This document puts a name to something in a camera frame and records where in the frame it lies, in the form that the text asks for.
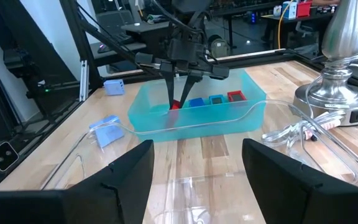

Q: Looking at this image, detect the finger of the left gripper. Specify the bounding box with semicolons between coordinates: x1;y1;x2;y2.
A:
178;70;203;109
161;62;176;110

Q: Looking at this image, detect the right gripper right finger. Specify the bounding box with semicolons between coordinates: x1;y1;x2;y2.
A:
242;138;358;224

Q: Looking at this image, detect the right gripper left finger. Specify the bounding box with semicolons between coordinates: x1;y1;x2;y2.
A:
0;139;155;224

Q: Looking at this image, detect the dark blue digital clock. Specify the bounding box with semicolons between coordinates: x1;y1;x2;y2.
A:
188;97;206;108

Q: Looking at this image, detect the teal digital clock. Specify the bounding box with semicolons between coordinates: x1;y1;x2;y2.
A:
208;94;226;106

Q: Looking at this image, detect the light blue wall charger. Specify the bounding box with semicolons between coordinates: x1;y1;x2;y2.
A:
103;78;126;96
88;114;126;149

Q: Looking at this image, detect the grey backpack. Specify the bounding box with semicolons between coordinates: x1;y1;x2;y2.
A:
208;34;231;58

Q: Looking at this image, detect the green translucent plastic bin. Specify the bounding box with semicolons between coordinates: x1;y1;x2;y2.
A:
127;68;267;143

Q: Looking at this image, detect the black background desk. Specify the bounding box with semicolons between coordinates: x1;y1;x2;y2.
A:
121;21;170;60

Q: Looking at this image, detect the low black desk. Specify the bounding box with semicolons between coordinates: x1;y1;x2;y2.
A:
90;42;147;68

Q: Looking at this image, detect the clear plastic bin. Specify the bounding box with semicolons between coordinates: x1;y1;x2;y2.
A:
40;99;358;224

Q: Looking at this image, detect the silver lamp base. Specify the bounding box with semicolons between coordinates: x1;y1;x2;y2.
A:
292;0;358;127

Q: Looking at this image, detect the blue and white box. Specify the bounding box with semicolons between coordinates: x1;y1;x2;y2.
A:
282;1;298;19

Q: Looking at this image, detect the red storage container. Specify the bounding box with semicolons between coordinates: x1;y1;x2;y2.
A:
296;1;313;18

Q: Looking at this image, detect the clear lamp cord bundle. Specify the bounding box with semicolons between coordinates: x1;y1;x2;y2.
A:
261;52;358;150

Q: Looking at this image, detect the silver aluminium bracket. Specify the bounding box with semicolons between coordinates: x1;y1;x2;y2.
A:
78;60;90;102

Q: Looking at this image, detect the yellow extension cable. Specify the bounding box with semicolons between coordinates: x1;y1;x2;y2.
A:
277;0;295;50

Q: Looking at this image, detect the black table-level camera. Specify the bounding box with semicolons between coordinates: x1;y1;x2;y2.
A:
0;141;20;172

